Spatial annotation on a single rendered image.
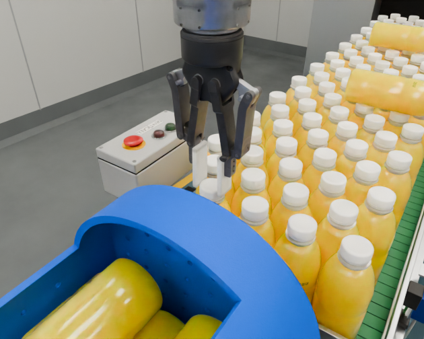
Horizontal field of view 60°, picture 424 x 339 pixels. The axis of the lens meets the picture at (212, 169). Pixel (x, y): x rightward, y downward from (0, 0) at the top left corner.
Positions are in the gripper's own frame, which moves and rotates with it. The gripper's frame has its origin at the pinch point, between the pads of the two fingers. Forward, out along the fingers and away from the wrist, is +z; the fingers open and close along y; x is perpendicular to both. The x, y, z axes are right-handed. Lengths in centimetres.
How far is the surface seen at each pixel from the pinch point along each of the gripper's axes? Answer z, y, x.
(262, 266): -6.8, 17.1, -18.0
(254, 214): 3.6, 8.4, -1.7
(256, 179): 3.1, 4.9, 5.3
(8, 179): 113, -201, 53
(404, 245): 24.0, 28.1, 28.2
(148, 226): -9.4, 8.0, -21.5
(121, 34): 57, -241, 208
